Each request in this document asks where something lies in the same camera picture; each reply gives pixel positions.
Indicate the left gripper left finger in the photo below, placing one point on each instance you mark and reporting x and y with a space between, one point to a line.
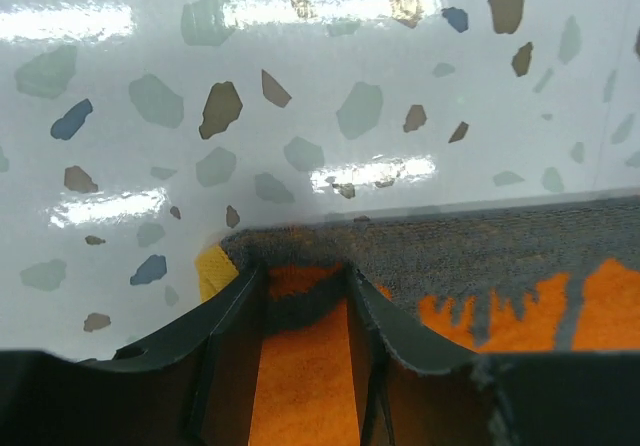
192 382

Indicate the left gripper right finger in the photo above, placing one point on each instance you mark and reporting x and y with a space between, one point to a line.
413 386

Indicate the orange grey patterned towel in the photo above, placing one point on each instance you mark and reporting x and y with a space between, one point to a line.
561 277

